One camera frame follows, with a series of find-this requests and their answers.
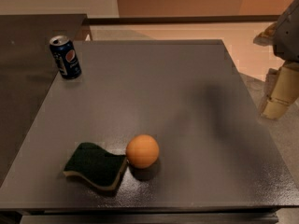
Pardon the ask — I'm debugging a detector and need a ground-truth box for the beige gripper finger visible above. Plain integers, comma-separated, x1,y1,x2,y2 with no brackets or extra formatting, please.
253,22,277,46
259,61,299,119

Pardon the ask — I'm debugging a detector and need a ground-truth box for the blue pepsi can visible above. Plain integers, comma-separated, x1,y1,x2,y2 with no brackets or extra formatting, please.
50,35,81,79

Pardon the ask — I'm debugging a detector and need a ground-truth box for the orange ball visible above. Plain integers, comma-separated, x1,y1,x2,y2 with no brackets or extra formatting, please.
126,134,160,169

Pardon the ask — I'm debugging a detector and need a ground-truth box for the green yellow sponge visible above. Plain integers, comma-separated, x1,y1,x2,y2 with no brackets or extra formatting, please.
64,143,127,191

